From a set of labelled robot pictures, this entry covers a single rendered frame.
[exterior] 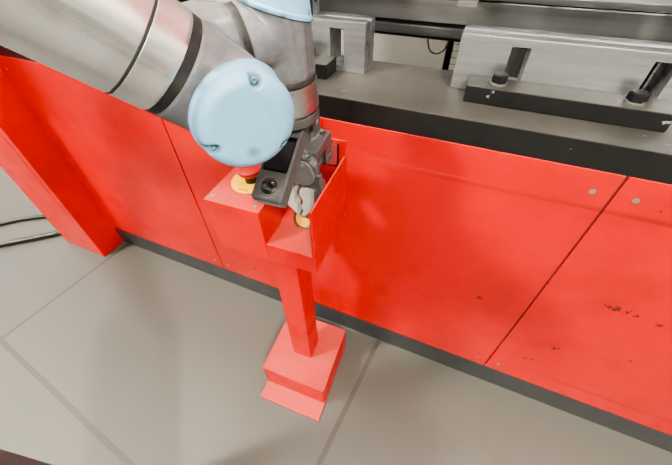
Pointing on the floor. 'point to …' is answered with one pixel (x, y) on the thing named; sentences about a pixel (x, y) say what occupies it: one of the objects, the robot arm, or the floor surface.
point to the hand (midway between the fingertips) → (302, 214)
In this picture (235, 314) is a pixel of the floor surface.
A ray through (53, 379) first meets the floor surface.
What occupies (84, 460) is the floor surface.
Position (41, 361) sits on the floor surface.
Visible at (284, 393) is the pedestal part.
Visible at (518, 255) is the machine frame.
